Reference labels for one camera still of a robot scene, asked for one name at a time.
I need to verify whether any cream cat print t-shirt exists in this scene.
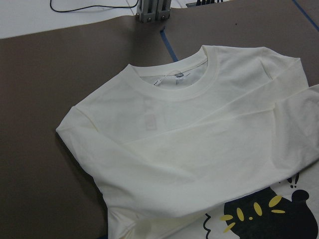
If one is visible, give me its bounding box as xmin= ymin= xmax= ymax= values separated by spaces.
xmin=56 ymin=46 xmax=319 ymax=239

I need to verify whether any brown paper table cover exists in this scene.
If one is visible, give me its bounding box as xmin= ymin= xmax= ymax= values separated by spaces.
xmin=0 ymin=0 xmax=319 ymax=239

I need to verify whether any aluminium frame post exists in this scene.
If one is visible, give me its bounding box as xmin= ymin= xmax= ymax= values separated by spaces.
xmin=136 ymin=0 xmax=171 ymax=23

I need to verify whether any thin black cable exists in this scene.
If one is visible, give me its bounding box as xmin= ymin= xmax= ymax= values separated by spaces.
xmin=49 ymin=0 xmax=139 ymax=12

